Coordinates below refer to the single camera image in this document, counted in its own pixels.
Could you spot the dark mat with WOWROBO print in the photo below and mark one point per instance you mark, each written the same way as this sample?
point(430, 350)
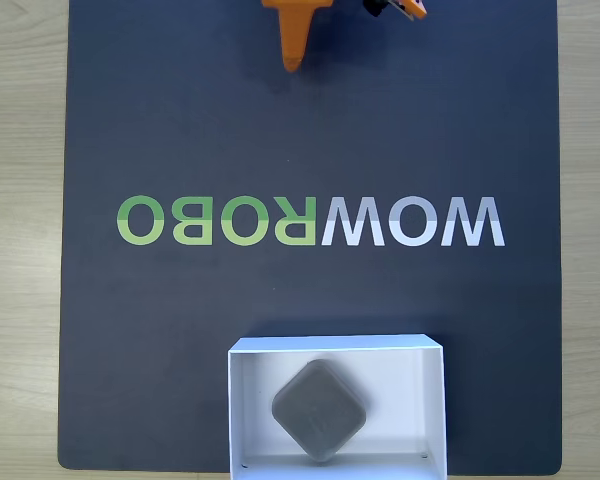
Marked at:
point(180, 125)

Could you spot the grey square rounded block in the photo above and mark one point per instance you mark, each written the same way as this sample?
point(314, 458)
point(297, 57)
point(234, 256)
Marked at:
point(320, 410)

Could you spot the white open cardboard box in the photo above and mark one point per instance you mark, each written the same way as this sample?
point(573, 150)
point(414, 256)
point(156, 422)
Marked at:
point(405, 400)

